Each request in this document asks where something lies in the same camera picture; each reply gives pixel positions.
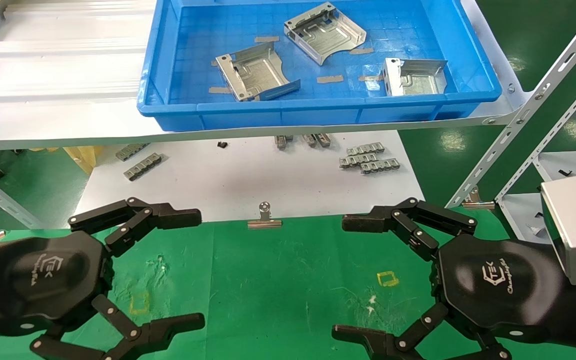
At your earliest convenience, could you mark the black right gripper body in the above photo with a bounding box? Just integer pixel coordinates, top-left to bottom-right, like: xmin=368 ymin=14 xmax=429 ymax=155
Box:
xmin=435 ymin=235 xmax=569 ymax=346

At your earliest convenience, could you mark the sheet metal bracket part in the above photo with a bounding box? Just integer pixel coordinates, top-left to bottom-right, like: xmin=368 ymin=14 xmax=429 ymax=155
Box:
xmin=384 ymin=57 xmax=449 ymax=97
xmin=284 ymin=1 xmax=368 ymax=66
xmin=215 ymin=41 xmax=302 ymax=102

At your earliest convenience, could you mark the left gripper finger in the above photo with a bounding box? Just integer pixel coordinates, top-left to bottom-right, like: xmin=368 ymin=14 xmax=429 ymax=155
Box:
xmin=30 ymin=295 xmax=206 ymax=360
xmin=68 ymin=197 xmax=202 ymax=259

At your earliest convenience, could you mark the green table cloth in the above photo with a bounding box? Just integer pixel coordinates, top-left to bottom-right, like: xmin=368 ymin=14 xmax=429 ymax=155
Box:
xmin=0 ymin=207 xmax=576 ymax=360

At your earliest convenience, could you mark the blue plastic tray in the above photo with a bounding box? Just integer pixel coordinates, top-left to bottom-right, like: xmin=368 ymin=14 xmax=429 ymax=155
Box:
xmin=137 ymin=0 xmax=503 ymax=132

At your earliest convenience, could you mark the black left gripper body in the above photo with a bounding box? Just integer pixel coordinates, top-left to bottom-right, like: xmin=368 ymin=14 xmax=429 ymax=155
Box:
xmin=0 ymin=231 xmax=114 ymax=337

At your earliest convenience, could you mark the yellow wrapped bundle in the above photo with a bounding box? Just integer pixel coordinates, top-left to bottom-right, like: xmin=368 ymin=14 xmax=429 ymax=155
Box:
xmin=63 ymin=146 xmax=99 ymax=175

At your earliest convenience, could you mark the grey metal frame bar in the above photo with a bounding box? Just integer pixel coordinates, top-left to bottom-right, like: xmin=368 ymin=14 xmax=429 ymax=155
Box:
xmin=0 ymin=189 xmax=44 ymax=230

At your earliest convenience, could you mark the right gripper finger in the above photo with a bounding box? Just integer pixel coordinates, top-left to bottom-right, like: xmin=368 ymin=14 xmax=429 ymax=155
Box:
xmin=331 ymin=302 xmax=512 ymax=360
xmin=342 ymin=197 xmax=478 ymax=262

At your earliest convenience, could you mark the white ridged metal shelf board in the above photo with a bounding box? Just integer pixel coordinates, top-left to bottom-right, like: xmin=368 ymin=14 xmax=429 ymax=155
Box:
xmin=0 ymin=0 xmax=534 ymax=151

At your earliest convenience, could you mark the white perforated rack upright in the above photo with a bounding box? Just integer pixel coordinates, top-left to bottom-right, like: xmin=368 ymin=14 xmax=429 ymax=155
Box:
xmin=495 ymin=65 xmax=576 ymax=201
xmin=445 ymin=0 xmax=576 ymax=209

